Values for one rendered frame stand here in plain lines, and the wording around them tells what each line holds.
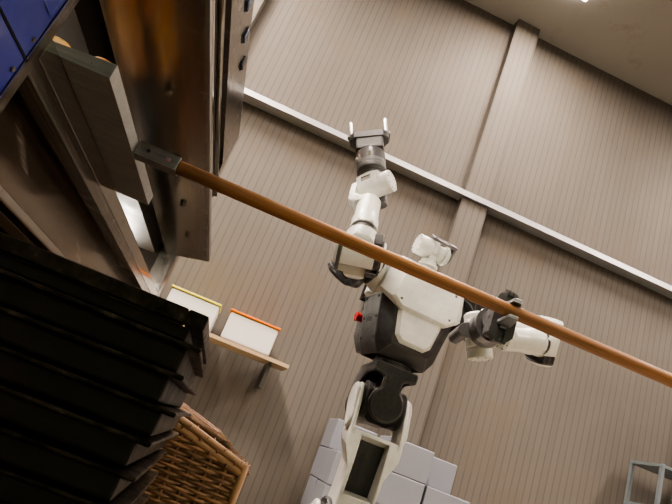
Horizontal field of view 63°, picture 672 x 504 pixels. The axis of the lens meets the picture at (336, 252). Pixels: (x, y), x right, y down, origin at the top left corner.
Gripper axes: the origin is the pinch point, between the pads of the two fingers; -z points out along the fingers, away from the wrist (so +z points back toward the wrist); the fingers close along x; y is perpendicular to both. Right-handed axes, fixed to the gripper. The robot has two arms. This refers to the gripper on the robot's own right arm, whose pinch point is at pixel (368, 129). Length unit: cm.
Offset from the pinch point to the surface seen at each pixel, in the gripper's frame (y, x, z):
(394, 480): -317, -10, 52
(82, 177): 46, -57, 49
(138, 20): 67, -39, 31
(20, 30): 88, -39, 63
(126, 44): 60, -45, 28
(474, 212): -362, 93, -215
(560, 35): -340, 230, -449
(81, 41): 62, -54, 28
